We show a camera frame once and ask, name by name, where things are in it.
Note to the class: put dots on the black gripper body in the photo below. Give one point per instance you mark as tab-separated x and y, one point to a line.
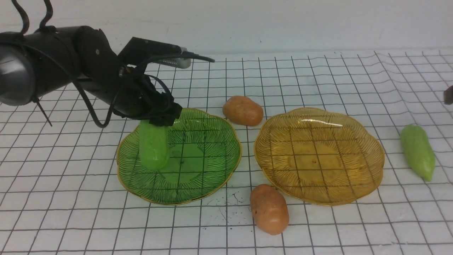
128	95

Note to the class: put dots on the green pepper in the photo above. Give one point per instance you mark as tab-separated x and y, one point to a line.
153	145
417	151

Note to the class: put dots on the brown potato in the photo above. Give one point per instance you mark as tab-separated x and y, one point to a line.
242	110
269	209

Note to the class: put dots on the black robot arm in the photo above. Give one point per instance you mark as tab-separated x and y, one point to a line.
37	64

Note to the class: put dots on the green glass plate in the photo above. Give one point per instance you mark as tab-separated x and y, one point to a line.
204	152

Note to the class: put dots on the white grid table mat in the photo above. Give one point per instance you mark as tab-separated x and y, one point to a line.
60	194

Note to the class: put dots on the amber glass plate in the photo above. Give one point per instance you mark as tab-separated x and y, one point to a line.
321	157

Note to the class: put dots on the dark object at right edge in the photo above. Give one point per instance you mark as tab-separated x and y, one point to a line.
448	96

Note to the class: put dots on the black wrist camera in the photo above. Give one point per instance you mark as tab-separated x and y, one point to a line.
138	50

